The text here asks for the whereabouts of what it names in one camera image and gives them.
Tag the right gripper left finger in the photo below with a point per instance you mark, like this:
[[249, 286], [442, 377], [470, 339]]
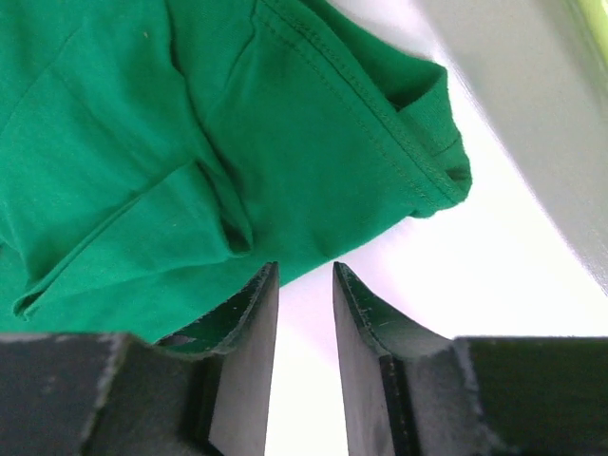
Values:
[[203, 390]]

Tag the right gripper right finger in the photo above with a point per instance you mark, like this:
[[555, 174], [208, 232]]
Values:
[[409, 391]]

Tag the lime green plastic bin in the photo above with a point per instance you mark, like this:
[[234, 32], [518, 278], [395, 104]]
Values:
[[591, 16]]

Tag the green t shirt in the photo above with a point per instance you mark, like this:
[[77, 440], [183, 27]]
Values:
[[155, 154]]

